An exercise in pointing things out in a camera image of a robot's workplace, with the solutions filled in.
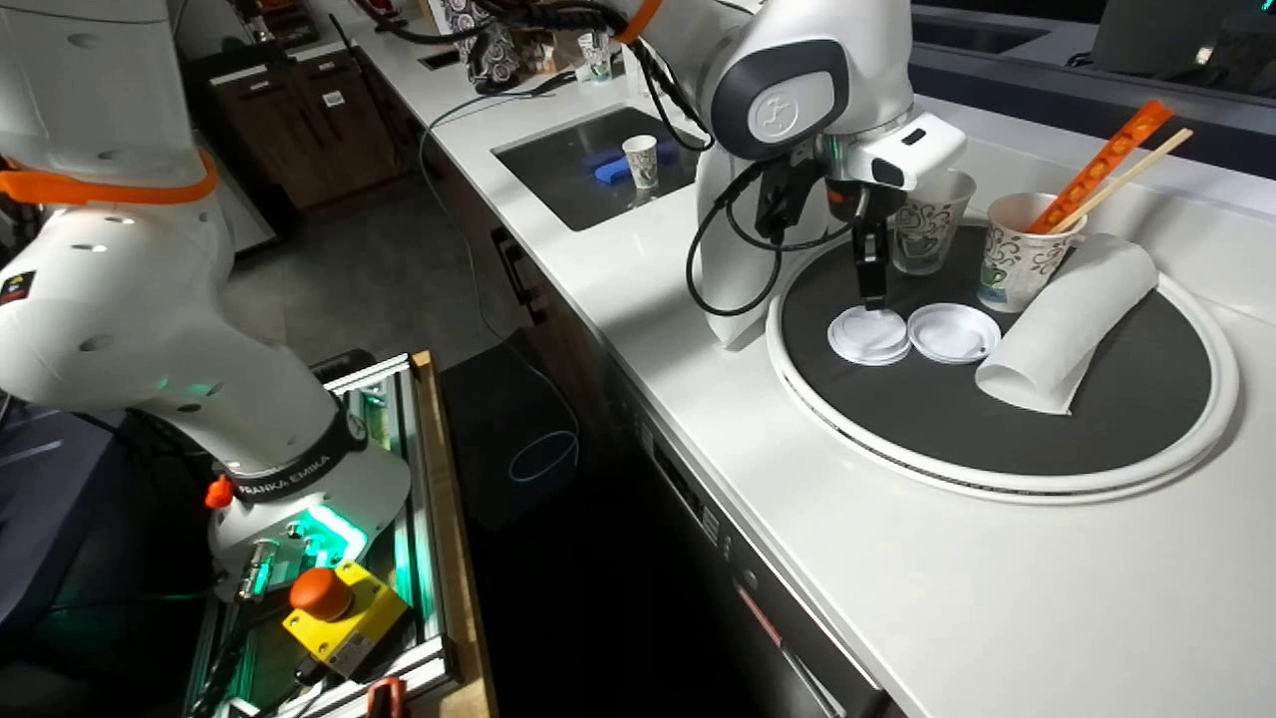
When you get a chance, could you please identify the round black tray white rim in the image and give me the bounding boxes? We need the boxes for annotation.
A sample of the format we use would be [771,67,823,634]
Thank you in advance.
[762,207,1243,509]

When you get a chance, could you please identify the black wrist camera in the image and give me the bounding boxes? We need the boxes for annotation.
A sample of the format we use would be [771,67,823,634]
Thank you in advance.
[755,156,831,248]

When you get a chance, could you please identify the steel kitchen sink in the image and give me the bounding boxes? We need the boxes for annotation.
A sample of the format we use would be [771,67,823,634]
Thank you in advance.
[492,106,712,237]

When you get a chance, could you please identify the white plastic cup lid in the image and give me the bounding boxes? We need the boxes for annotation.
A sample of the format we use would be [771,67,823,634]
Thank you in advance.
[904,300,1004,372]
[823,305,919,372]

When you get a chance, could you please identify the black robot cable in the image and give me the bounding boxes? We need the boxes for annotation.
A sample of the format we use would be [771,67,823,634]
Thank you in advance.
[684,156,853,324]

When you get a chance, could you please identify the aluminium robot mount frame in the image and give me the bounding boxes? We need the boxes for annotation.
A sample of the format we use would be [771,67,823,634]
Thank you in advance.
[184,349,498,718]

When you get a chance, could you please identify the brown wooden cabinet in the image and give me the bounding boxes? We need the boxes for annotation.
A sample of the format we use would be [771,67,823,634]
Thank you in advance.
[197,45,405,217]

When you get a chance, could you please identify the yellow emergency stop button box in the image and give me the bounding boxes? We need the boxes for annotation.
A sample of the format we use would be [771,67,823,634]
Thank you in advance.
[281,558,415,676]

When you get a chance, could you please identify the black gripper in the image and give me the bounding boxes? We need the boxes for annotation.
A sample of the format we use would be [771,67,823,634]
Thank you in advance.
[827,173,910,305]

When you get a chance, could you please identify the small paper cup in sink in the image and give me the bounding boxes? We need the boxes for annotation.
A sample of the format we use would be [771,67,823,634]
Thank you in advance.
[617,134,666,201]

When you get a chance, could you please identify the rolled white towel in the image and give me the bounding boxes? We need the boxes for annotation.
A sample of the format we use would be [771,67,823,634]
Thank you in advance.
[973,233,1165,421]

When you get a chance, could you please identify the orange chopstick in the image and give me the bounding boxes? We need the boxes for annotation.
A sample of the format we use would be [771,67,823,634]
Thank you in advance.
[1031,95,1179,237]

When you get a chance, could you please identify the patterned paper cup with chopsticks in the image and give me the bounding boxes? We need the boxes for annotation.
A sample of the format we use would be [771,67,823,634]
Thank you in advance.
[976,191,1093,318]

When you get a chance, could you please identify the dark monitor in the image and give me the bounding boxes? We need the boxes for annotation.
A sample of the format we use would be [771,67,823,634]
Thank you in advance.
[1089,0,1253,75]

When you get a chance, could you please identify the wooden chopstick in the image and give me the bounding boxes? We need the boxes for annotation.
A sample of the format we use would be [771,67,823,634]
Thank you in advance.
[1063,126,1195,233]

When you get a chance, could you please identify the patterned bottle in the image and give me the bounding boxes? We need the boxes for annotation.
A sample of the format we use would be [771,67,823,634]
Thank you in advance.
[440,0,526,95]

